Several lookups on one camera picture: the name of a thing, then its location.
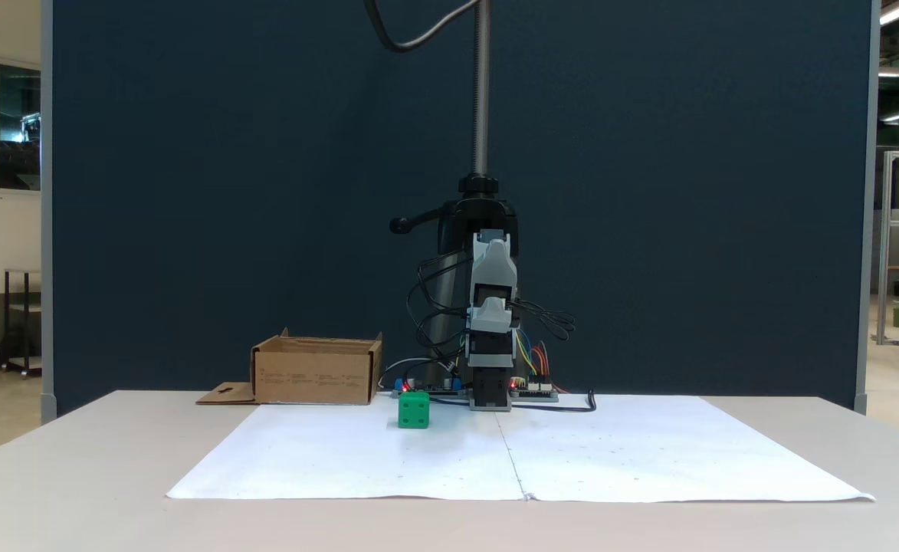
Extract black camera stand clamp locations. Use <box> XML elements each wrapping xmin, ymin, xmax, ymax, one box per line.
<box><xmin>389</xmin><ymin>173</ymin><xmax>520</xmax><ymax>388</ymax></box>

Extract framed wall window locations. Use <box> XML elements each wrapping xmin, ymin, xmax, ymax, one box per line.
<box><xmin>0</xmin><ymin>55</ymin><xmax>42</xmax><ymax>196</ymax></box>

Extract dark blue partition panel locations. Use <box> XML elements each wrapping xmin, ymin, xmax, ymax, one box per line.
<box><xmin>41</xmin><ymin>0</ymin><xmax>879</xmax><ymax>419</ymax></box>

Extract black shelf cart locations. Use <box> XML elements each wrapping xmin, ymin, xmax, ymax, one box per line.
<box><xmin>0</xmin><ymin>268</ymin><xmax>42</xmax><ymax>378</ymax></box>

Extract green dice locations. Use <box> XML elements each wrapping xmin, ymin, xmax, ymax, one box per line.
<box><xmin>398</xmin><ymin>391</ymin><xmax>431</xmax><ymax>429</ymax></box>

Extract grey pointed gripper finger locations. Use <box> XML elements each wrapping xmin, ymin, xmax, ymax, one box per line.
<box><xmin>470</xmin><ymin>297</ymin><xmax>517</xmax><ymax>334</ymax></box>

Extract white paper sheet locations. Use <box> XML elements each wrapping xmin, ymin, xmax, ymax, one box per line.
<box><xmin>167</xmin><ymin>402</ymin><xmax>530</xmax><ymax>501</ymax></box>
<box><xmin>495</xmin><ymin>395</ymin><xmax>876</xmax><ymax>504</ymax></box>

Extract long blue circuit board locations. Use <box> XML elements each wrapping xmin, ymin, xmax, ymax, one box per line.
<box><xmin>390</xmin><ymin>378</ymin><xmax>467</xmax><ymax>399</ymax></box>

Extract small circuit board with wires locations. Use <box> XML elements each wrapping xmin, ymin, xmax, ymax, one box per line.
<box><xmin>510</xmin><ymin>377</ymin><xmax>559</xmax><ymax>403</ymax></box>

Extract thin black servo cable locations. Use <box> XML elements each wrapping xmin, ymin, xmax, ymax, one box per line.
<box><xmin>509</xmin><ymin>299</ymin><xmax>577</xmax><ymax>343</ymax></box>
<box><xmin>407</xmin><ymin>257</ymin><xmax>471</xmax><ymax>365</ymax></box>

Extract grey camera cable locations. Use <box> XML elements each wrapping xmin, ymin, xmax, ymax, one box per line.
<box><xmin>363</xmin><ymin>0</ymin><xmax>482</xmax><ymax>54</ymax></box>

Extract threaded metal stand pole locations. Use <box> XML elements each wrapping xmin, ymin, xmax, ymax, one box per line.
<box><xmin>472</xmin><ymin>0</ymin><xmax>491</xmax><ymax>177</ymax></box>

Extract brown cardboard box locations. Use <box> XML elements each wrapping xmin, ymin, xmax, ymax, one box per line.
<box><xmin>196</xmin><ymin>328</ymin><xmax>383</xmax><ymax>406</ymax></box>

